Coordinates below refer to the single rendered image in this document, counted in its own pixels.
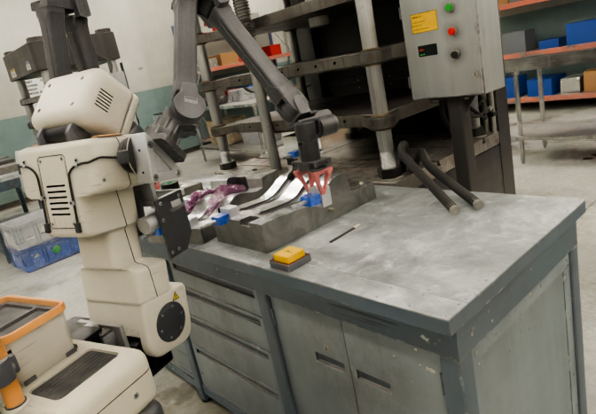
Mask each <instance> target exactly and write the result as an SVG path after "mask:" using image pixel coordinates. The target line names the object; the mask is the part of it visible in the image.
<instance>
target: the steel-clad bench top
mask: <svg viewBox="0 0 596 414"><path fill-rule="evenodd" d="M219 176H222V175H211V174H199V175H196V176H193V177H190V178H187V179H184V180H182V181H179V183H180V182H183V181H194V182H202V186H203V189H206V188H207V187H208V188H209V189H211V183H210V181H211V180H213V179H215V178H217V177H219ZM374 189H375V194H376V199H373V200H371V201H369V202H367V203H365V204H363V205H362V206H360V207H357V208H356V209H354V210H352V211H350V212H348V213H347V214H345V215H342V216H340V217H338V218H336V219H334V220H332V221H331V222H329V223H326V224H325V225H323V226H321V227H319V228H317V229H315V230H313V231H311V232H309V233H307V234H305V235H303V236H301V237H299V238H297V239H295V240H294V241H292V242H290V243H288V244H286V245H284V246H282V247H280V248H278V249H276V250H274V251H272V252H270V253H268V254H266V253H262V252H258V251H254V250H250V249H246V248H243V247H239V246H233V245H229V244H225V243H222V242H218V239H217V237H215V238H213V239H211V240H210V241H208V242H207V243H206V244H204V245H200V244H189V246H188V247H189V248H192V249H195V250H199V251H201V252H205V253H208V254H213V255H217V256H220V257H223V258H226V259H230V260H233V261H236V262H242V263H245V264H248V265H251V266H254V267H257V268H260V269H266V270H269V271H272V272H276V273H279V274H282V275H285V276H289V277H294V278H297V279H300V280H303V281H307V282H310V283H313V284H316V285H322V286H324V287H328V288H331V289H334V290H337V291H341V292H344V293H349V294H353V295H356V296H359V297H362V298H366V299H368V300H372V301H377V302H380V303H383V304H387V305H389V306H393V307H396V308H400V309H405V310H408V311H411V312H414V313H418V314H421V315H424V316H430V317H433V318H436V319H439V320H443V321H445V322H449V321H450V320H452V318H454V317H455V316H456V315H457V314H458V313H459V312H460V311H461V310H462V309H463V308H464V307H466V306H467V305H468V304H469V303H470V302H471V301H472V300H474V299H475V298H476V297H477V296H478V295H479V294H480V293H482V292H483V291H484V290H485V289H486V288H487V287H488V286H490V285H491V284H492V283H493V282H494V281H495V280H496V279H498V278H499V277H500V276H501V275H502V274H503V273H504V272H506V271H507V270H508V269H509V268H510V267H511V266H512V265H514V264H515V263H516V262H517V261H518V260H519V259H521V258H522V257H523V256H524V255H525V254H526V253H527V252H528V251H529V250H530V249H531V248H532V247H533V246H534V245H536V244H537V243H538V242H539V241H540V240H541V239H542V238H544V237H545V236H546V235H547V234H548V233H549V232H550V231H552V230H553V229H554V228H555V227H556V226H557V225H558V224H560V223H561V222H562V221H563V220H564V219H565V218H566V217H568V216H569V215H570V214H571V213H572V212H573V211H574V210H576V209H577V208H578V207H579V206H580V205H581V204H582V203H584V202H585V199H572V198H558V197H545V196H531V195H518V194H504V193H491V192H478V191H471V192H472V193H473V194H474V195H475V196H476V197H477V198H479V199H480V200H482V201H483V203H484V205H483V207H482V208H481V209H478V210H477V209H475V208H474V207H472V206H471V205H470V204H468V203H467V202H466V201H465V200H463V199H462V198H461V197H460V196H459V195H458V194H456V193H455V192H454V191H451V190H443V191H444V192H445V193H446V194H447V195H448V196H449V197H450V198H451V199H452V200H453V201H454V202H455V203H456V204H457V205H458V206H459V208H460V212H459V214H458V215H452V214H451V213H450V212H449V211H448V210H447V209H446V208H445V207H444V206H443V204H442V203H441V202H440V201H439V200H438V199H437V198H436V197H435V196H434V195H433V194H432V192H431V191H430V190H429V189H424V188H411V187H397V186H384V185H374ZM357 224H361V225H360V226H358V227H357V228H355V229H354V230H352V231H350V232H349V233H347V234H345V235H344V236H342V237H340V238H338V239H336V240H335V241H334V242H332V243H330V242H329V241H330V240H332V239H334V238H336V237H338V236H339V235H341V234H342V233H343V232H345V231H347V230H349V229H351V228H352V227H354V226H356V225H357ZM288 246H294V247H298V248H302V249H304V253H308V254H310V256H311V261H310V262H308V263H306V264H304V265H302V266H301V267H300V268H298V269H296V270H294V271H292V272H290V273H289V272H285V271H283V270H279V269H273V268H271V266H270V260H271V259H273V258H274V256H273V254H275V253H276V252H278V251H280V250H282V249H284V248H286V247H288Z"/></svg>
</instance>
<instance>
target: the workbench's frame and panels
mask: <svg viewBox="0 0 596 414"><path fill-rule="evenodd" d="M585 212H586V210H585V202H584V203H582V204H581V205H580V206H579V207H578V208H577V209H576V210H574V211H573V212H572V213H571V214H570V215H569V216H568V217H566V218H565V219H564V220H563V221H562V222H561V223H560V224H558V225H557V226H556V227H555V228H554V229H553V230H552V231H550V232H549V233H548V234H547V235H546V236H545V237H544V238H542V239H541V240H540V241H539V242H538V243H537V244H536V245H534V246H533V247H532V248H531V249H530V250H529V251H528V252H527V253H526V254H525V255H524V256H523V257H522V258H521V259H519V260H518V261H517V262H516V263H515V264H514V265H512V266H511V267H510V268H509V269H508V270H507V271H506V272H504V273H503V274H502V275H501V276H500V277H499V278H498V279H496V280H495V281H494V282H493V283H492V284H491V285H490V286H488V287H487V288H486V289H485V290H484V291H483V292H482V293H480V294H479V295H478V296H477V297H476V298H475V299H474V300H472V301H471V302H470V303H469V304H468V305H467V306H466V307H464V308H463V309H462V310H461V311H460V312H459V313H458V314H457V315H456V316H455V317H454V318H452V320H450V321H449V322H445V321H443V320H439V319H436V318H433V317H430V316H424V315H421V314H418V313H414V312H411V311H408V310H405V309H400V308H396V307H393V306H389V305H387V304H383V303H380V302H377V301H372V300H368V299H366V298H362V297H359V296H356V295H353V294H349V293H344V292H341V291H337V290H334V289H331V288H328V287H324V286H322V285H316V284H313V283H310V282H307V281H303V280H300V279H297V278H294V277H289V276H285V275H282V274H279V273H276V272H272V271H269V270H266V269H260V268H257V267H254V266H251V265H248V264H245V263H242V262H236V261H233V260H230V259H226V258H223V257H220V256H217V255H213V254H208V253H205V252H201V251H199V250H195V249H192V248H189V247H188V249H186V250H185V251H183V252H182V253H181V254H179V255H177V256H176V257H174V258H173V259H171V260H170V259H169V254H168V250H167V248H166V244H165V243H149V241H148V238H145V239H142V237H143V236H145V235H141V236H139V237H138V238H139V244H140V248H141V254H142V257H154V258H162V259H163V260H164V261H165V262H166V264H167V270H168V275H169V282H178V283H182V284H184V286H185V291H186V297H187V302H188V308H189V313H190V318H191V331H190V334H189V336H188V338H187V339H186V340H185V341H184V342H183V343H182V344H180V345H179V346H177V347H176V348H173V349H172V350H171V352H172V355H173V359H172V360H171V361H170V362H169V363H168V364H167V365H166V367H167V368H169V369H170V370H172V371H173V372H174V373H175V374H177V375H178V376H180V377H181V378H183V379H185V380H186V381H188V382H189V383H190V384H192V385H193V386H195V387H197V390H198V394H199V397H200V398H202V401H203V402H210V401H211V400H212V399H214V400H215V401H217V402H219V403H220V404H222V405H223V406H224V407H225V408H226V409H228V410H230V411H231V412H233V413H234V414H587V401H586V386H585V372H584V343H583V328H582V313H581V299H580V284H579V268H578V254H577V232H576V221H577V220H578V219H579V218H580V217H581V216H582V215H583V214H584V213H585Z"/></svg>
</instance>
